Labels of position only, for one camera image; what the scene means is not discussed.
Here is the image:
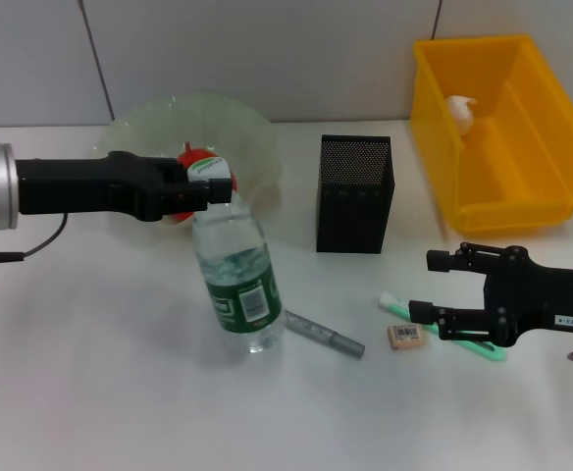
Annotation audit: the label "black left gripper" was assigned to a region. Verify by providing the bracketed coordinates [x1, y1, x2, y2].
[15, 150, 233, 223]

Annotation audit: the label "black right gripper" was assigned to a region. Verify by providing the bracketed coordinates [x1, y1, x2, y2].
[409, 243, 573, 347]

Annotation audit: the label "red-orange toy orange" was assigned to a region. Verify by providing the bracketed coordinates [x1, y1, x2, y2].
[166, 141, 241, 227]

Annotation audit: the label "green toothbrush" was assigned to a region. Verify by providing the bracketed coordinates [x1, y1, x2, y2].
[378, 291, 507, 364]

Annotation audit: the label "clear green-label water bottle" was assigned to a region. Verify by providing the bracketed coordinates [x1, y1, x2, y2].
[187, 157, 283, 355]

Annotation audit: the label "white paper ball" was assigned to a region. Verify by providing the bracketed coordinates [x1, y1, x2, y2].
[443, 93, 480, 133]

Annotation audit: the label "beige eraser with barcode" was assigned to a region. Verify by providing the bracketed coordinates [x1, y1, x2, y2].
[387, 323, 423, 350]

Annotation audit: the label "pale green glass fruit plate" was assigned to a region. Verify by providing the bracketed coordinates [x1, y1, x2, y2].
[93, 90, 286, 232]

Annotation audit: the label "black mesh pen holder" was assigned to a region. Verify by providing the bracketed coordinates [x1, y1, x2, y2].
[315, 133, 395, 255]

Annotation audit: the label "grey marker pen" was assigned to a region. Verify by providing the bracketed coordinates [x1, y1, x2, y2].
[284, 308, 366, 359]

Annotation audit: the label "yellow plastic storage bin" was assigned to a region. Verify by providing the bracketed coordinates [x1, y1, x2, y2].
[409, 32, 573, 239]

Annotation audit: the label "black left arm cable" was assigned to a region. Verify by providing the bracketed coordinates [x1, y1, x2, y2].
[0, 213, 70, 266]

